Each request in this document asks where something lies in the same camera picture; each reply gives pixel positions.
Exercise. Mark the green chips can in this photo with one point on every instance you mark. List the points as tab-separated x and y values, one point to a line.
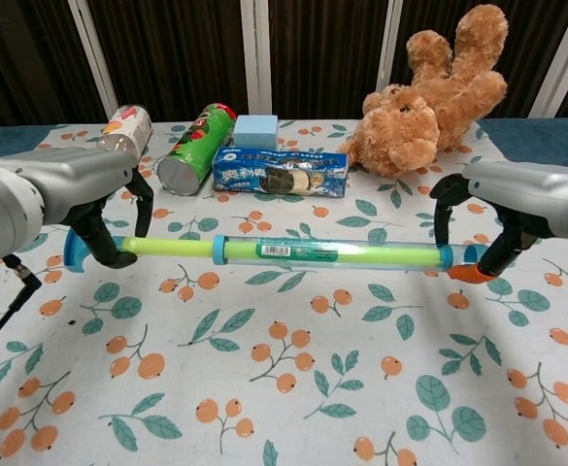
191	150

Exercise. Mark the light blue foam block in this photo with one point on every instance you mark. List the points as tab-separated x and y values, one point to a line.
257	131

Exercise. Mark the blue cookie package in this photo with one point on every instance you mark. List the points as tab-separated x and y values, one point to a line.
278	172

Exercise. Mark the floral print tablecloth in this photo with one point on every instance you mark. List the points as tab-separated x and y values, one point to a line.
283	364

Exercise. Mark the brown teddy bear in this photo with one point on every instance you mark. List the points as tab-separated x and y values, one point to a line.
424	116

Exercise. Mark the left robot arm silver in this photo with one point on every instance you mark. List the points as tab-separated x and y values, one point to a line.
2	218

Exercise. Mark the clear plastic bottle colourful label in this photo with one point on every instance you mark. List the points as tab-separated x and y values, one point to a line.
128	126

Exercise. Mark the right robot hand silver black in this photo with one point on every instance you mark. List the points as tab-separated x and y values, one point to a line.
531	194

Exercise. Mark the green blue water squirter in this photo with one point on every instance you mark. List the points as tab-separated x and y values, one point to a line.
312	252

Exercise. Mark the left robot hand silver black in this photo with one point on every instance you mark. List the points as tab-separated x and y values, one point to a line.
79	177

